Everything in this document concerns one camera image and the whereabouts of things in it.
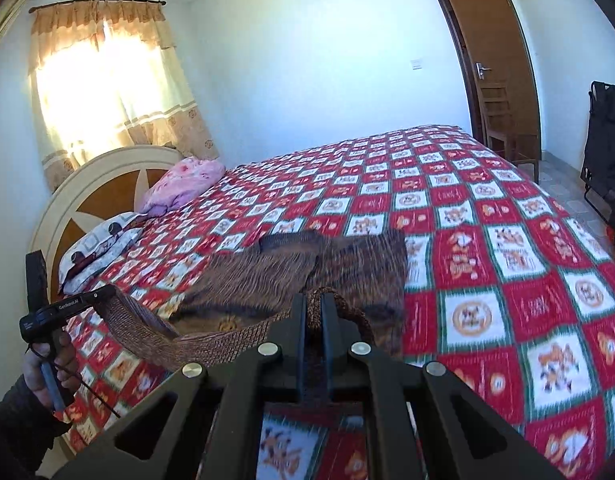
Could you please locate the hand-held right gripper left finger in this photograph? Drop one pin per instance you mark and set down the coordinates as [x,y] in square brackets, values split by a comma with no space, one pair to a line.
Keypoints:
[267,370]

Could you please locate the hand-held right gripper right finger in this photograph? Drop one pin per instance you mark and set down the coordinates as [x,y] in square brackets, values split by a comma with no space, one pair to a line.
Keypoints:
[357,367]

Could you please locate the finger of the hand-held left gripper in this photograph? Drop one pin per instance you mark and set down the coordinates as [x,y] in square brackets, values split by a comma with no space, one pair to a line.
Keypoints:
[103,294]

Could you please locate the brown knitted sweater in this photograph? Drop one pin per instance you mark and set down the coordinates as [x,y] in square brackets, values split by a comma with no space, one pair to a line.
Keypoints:
[247,275]

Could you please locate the person's left forearm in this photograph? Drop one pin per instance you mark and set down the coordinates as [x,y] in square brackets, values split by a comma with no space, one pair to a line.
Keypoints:
[17,435]

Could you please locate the person's left hand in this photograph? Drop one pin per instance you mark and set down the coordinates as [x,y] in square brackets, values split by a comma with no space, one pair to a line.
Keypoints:
[67,365]

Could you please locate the grey patterned pillow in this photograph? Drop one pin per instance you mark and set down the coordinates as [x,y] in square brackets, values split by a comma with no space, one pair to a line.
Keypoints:
[105,260]

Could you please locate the white navy patterned pillow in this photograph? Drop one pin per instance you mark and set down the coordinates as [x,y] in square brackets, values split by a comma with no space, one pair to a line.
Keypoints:
[100,237]

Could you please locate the cream and wood headboard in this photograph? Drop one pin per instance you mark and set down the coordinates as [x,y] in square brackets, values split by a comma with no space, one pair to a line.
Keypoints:
[102,180]

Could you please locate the pink floral pillow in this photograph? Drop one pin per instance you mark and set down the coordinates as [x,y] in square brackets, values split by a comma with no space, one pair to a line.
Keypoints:
[185,182]

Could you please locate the red checkered bedspread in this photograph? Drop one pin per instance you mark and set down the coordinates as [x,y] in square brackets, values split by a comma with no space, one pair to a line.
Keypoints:
[487,260]

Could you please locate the beige patterned curtain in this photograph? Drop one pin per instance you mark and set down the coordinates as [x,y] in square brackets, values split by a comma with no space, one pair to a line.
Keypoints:
[112,90]

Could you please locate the wooden chair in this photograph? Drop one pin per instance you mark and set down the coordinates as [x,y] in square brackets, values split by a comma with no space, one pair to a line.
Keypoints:
[505,125]

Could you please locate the dark curtain rod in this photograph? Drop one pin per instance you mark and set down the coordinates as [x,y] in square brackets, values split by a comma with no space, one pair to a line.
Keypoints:
[97,4]

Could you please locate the black folded chair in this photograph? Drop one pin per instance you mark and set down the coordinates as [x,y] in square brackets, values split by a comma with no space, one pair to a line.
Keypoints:
[607,145]

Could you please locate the brown wooden door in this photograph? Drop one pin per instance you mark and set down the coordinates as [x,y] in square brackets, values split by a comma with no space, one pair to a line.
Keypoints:
[492,45]

